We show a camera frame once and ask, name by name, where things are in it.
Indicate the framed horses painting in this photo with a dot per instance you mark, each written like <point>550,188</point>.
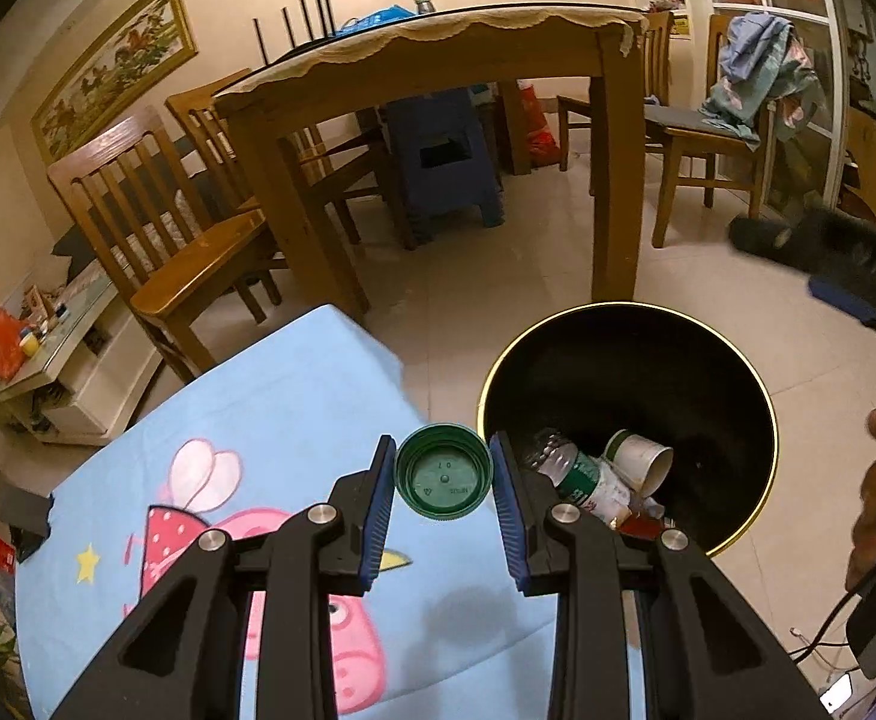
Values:
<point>115,67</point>

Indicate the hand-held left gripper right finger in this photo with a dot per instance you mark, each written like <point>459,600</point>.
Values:
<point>509,510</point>

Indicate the wooden dining table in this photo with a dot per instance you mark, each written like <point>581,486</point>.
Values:
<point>618,165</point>

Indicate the clear plastic bottle green label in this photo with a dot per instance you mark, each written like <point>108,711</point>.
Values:
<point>588,484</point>

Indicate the blue plastic basket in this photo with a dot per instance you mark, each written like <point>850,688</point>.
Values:
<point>370,19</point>

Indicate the blue cartoon printed blanket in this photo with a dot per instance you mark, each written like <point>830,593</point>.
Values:
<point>258,390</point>

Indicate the red gift bag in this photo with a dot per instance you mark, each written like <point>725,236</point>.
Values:
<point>539,127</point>

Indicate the blue plastic stool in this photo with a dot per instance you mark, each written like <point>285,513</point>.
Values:
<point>438,195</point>

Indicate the white coffee table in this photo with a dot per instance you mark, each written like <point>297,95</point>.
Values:
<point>78,405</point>

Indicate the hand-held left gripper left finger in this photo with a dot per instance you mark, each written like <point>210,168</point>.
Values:
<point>378,510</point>

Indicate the red packet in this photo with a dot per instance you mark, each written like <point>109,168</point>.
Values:
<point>637,525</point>

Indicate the wooden chair with clothes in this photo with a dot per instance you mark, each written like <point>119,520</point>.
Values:
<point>693,142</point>

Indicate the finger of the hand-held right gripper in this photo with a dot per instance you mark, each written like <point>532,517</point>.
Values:
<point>843,296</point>
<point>820,240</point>

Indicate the beige lace table cover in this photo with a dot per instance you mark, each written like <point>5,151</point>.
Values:
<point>483,26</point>

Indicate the black round trash bin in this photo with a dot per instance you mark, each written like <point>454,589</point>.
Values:
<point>633,375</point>

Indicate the wooden slat-back chair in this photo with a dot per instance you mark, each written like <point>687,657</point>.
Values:
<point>659,52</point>
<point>198,109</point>
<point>205,247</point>

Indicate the white charger plug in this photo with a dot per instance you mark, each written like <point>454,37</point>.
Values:
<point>837,692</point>

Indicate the white paper cup green band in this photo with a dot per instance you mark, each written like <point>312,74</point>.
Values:
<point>637,454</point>

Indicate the green bottle cap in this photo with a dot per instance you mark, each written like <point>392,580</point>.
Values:
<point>444,476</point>

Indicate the black router with antennas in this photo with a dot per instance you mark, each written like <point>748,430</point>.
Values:
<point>285,26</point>

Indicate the black phone stand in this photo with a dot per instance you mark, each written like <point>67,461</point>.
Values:
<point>22,514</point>

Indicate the pile of clothes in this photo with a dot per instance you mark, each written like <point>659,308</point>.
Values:
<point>760,52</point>

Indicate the yellow jar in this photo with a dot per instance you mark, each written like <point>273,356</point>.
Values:
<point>31,343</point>

